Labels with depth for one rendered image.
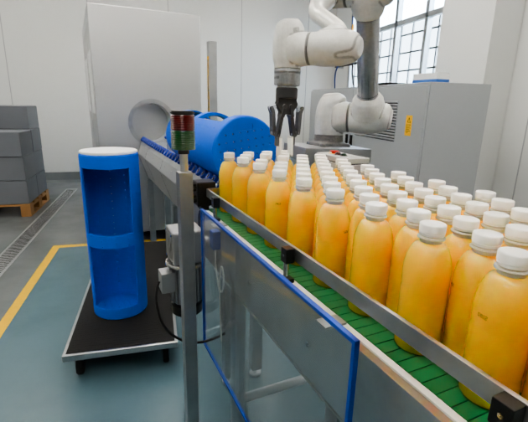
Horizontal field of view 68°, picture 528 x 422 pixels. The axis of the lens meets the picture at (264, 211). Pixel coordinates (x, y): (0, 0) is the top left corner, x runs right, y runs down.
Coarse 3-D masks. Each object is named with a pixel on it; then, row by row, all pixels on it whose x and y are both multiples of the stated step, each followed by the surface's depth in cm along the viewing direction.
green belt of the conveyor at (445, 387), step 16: (240, 224) 128; (256, 240) 113; (272, 256) 102; (288, 272) 92; (304, 272) 93; (304, 288) 85; (320, 288) 85; (336, 304) 78; (352, 320) 73; (368, 320) 73; (368, 336) 68; (384, 336) 68; (384, 352) 63; (400, 352) 64; (416, 368) 60; (432, 368) 60; (432, 384) 56; (448, 384) 56; (448, 400) 53; (464, 400) 53; (464, 416) 51; (480, 416) 51
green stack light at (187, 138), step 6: (174, 132) 101; (180, 132) 101; (186, 132) 101; (192, 132) 102; (174, 138) 101; (180, 138) 101; (186, 138) 101; (192, 138) 103; (174, 144) 102; (180, 144) 101; (186, 144) 102; (192, 144) 103; (180, 150) 102; (186, 150) 102
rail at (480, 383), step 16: (208, 192) 140; (224, 208) 126; (256, 224) 103; (272, 240) 95; (304, 256) 82; (320, 272) 77; (336, 288) 72; (352, 288) 68; (368, 304) 64; (384, 320) 61; (400, 320) 58; (400, 336) 58; (416, 336) 55; (432, 352) 53; (448, 352) 51; (448, 368) 51; (464, 368) 49; (464, 384) 49; (480, 384) 47; (496, 384) 45
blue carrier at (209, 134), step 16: (208, 112) 191; (208, 128) 163; (224, 128) 152; (240, 128) 155; (256, 128) 158; (208, 144) 157; (224, 144) 154; (240, 144) 157; (256, 144) 160; (272, 144) 163; (192, 160) 192; (208, 160) 160; (224, 160) 155
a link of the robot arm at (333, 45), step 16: (320, 0) 151; (320, 16) 142; (320, 32) 123; (336, 32) 121; (352, 32) 120; (320, 48) 122; (336, 48) 120; (352, 48) 120; (320, 64) 126; (336, 64) 125
